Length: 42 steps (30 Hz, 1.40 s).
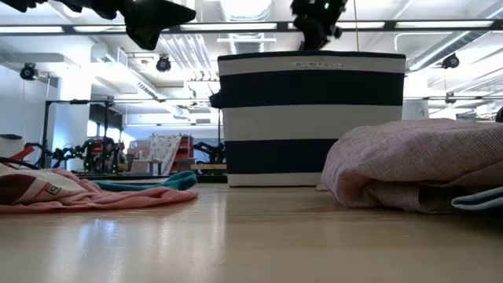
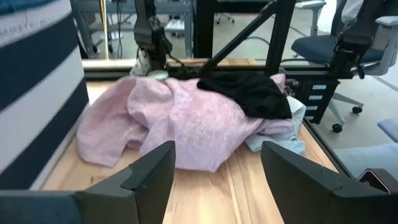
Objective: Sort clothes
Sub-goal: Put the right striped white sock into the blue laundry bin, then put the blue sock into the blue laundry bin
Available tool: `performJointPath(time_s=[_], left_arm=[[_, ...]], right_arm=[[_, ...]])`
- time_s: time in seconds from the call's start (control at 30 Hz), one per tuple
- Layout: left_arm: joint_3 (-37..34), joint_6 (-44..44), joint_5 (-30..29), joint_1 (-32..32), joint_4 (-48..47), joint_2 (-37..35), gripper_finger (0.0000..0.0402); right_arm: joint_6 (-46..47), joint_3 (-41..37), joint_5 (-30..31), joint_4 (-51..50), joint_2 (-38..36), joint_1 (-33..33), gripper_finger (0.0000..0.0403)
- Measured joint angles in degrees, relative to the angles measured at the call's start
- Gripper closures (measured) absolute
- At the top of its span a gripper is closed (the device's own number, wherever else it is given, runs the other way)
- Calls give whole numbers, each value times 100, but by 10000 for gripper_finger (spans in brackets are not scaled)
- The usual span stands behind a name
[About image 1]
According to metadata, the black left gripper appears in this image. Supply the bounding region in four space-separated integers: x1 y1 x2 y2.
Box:
58 0 197 51

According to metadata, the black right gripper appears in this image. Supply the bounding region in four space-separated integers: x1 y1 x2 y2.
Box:
292 13 343 51

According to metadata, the teal sock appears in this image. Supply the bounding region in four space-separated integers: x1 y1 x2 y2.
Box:
92 171 197 193

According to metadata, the lavender knit garment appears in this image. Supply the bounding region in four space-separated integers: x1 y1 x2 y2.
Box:
316 118 503 214

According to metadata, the salmon pink garment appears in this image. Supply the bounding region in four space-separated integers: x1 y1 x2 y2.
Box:
0 163 200 215

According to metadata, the maroon garment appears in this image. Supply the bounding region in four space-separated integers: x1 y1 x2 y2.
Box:
0 167 90 206

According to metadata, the light blue garment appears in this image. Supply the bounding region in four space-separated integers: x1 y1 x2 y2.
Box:
450 186 503 211

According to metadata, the black ceiling spotlight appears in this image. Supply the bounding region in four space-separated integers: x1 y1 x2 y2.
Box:
156 54 173 73
19 62 39 82
442 53 461 70

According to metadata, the navy white striped fabric bin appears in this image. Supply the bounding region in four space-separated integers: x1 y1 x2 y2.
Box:
208 50 406 188

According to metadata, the white patterned board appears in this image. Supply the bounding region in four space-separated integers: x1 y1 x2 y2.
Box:
149 134 182 176

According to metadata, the red shelf unit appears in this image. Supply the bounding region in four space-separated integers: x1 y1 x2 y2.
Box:
169 134 194 174

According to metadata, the background robot station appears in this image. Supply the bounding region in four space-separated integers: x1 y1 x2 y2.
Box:
23 98 127 176

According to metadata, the white tower air purifier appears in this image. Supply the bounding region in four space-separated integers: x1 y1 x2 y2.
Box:
0 134 24 159

